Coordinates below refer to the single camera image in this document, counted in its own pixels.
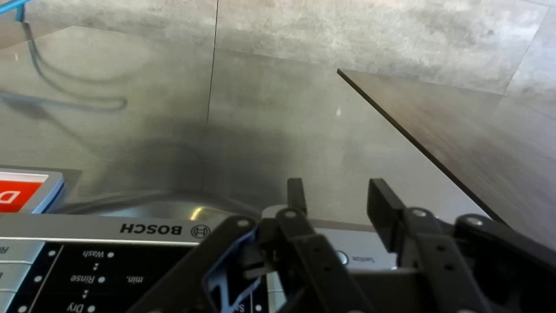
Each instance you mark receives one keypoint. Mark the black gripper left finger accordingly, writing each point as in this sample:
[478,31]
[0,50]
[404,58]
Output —
[306,267]

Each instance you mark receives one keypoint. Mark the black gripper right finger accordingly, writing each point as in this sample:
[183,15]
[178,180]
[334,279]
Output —
[463,267]

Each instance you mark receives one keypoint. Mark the stainless steel dishwasher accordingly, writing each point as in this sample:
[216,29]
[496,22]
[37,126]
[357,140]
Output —
[261,145]

